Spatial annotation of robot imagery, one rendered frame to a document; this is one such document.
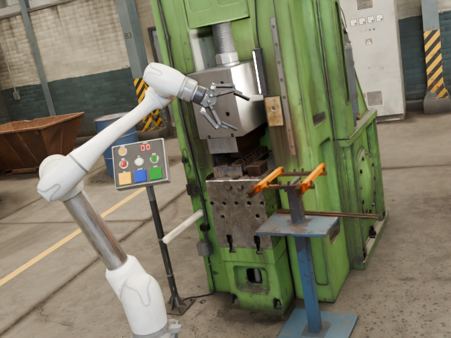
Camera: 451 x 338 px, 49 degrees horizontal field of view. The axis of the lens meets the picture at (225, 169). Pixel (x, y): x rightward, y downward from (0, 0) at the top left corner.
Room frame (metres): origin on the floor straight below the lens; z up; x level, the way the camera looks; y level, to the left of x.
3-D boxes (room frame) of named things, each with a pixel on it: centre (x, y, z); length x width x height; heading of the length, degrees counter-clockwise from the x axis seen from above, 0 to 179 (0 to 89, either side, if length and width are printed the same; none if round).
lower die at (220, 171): (3.13, -0.11, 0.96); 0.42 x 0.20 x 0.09; 150
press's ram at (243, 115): (3.11, -0.15, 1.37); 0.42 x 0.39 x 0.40; 150
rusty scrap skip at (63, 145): (9.26, 3.48, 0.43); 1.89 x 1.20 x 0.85; 65
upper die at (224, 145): (3.13, -0.11, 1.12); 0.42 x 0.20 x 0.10; 150
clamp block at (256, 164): (2.91, -0.19, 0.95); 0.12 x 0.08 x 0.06; 150
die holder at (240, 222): (3.11, -0.17, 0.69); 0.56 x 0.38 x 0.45; 150
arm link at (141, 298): (1.88, 0.44, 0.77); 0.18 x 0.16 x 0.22; 21
